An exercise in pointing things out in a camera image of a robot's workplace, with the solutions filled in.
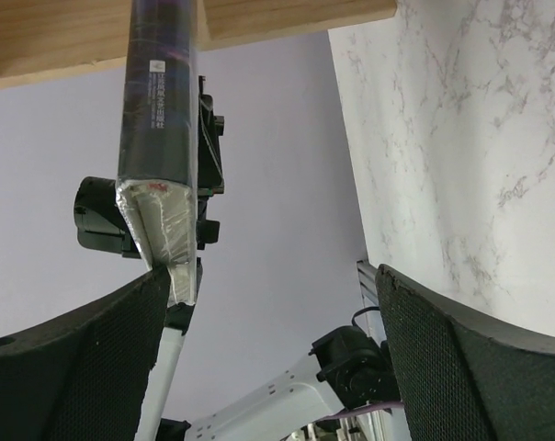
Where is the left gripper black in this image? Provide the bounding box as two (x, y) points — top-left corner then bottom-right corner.
(73, 74), (227, 260)

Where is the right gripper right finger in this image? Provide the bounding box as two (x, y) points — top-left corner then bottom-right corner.
(375, 265), (555, 440)

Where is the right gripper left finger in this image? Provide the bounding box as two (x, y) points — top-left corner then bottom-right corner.
(0, 268), (170, 440)

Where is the dark purple galaxy book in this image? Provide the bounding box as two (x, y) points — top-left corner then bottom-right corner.
(116, 1), (198, 305)

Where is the wooden two-tier shelf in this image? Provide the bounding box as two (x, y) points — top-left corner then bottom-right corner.
(0, 1), (397, 89)

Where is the left aluminium frame post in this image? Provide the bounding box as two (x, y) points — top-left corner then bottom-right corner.
(357, 260), (379, 307)

